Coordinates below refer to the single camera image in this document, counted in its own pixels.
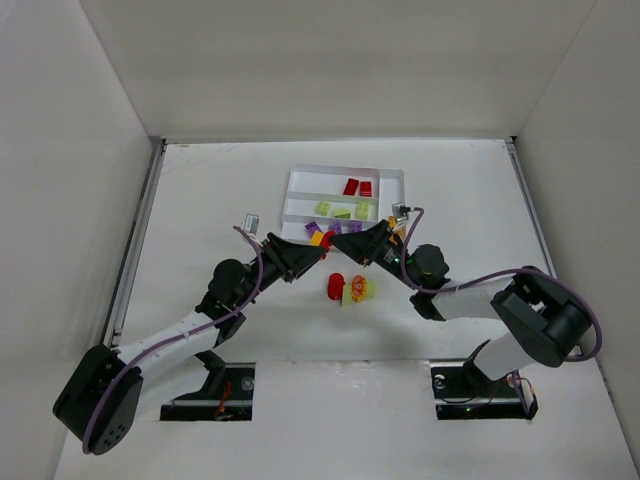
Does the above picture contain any purple tan lego piece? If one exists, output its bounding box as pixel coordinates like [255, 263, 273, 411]
[328, 223, 343, 234]

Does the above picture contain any yellow striped lego brick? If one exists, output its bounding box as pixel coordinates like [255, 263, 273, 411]
[388, 216, 406, 237]

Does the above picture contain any dark red lego brick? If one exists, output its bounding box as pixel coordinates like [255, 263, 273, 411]
[320, 230, 336, 251]

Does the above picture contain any purple patterned lego brick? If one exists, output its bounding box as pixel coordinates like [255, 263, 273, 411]
[305, 221, 322, 237]

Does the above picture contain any light green wedge lego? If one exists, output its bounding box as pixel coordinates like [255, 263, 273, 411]
[332, 208, 351, 219]

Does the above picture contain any light green lego piece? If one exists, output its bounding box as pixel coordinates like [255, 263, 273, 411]
[355, 202, 370, 221]

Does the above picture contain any red rounded lego brick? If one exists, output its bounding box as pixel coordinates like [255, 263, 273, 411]
[327, 272, 345, 301]

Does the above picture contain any light green curved lego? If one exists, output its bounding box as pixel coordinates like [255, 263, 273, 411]
[340, 285, 354, 307]

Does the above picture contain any orange patterned lego piece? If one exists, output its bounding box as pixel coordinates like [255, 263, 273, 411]
[349, 275, 377, 303]

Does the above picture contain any light green square lego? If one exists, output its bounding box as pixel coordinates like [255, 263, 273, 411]
[315, 201, 331, 217]

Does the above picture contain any small red lego brick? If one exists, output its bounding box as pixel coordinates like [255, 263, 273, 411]
[359, 181, 373, 198]

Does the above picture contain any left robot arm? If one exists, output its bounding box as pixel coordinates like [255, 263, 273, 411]
[52, 234, 326, 456]

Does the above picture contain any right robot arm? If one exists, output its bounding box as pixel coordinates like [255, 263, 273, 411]
[331, 221, 602, 388]

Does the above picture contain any white divided tray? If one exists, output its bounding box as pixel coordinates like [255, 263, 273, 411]
[281, 165, 405, 242]

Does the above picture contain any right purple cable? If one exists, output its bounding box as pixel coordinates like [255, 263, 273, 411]
[399, 206, 603, 361]

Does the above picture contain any purple cable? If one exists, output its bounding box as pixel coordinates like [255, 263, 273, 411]
[81, 224, 265, 455]
[399, 206, 603, 361]

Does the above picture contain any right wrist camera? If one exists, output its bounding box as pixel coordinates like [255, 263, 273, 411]
[392, 203, 413, 223]

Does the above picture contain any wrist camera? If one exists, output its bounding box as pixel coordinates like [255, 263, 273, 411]
[241, 214, 259, 236]
[392, 203, 413, 223]

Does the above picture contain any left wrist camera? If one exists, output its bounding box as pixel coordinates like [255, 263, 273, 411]
[241, 214, 259, 236]

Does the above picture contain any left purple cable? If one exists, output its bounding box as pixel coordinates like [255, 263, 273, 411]
[81, 224, 265, 455]

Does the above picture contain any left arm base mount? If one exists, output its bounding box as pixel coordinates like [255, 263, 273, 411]
[159, 350, 256, 422]

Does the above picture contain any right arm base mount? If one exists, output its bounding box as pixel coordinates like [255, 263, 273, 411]
[430, 359, 539, 421]

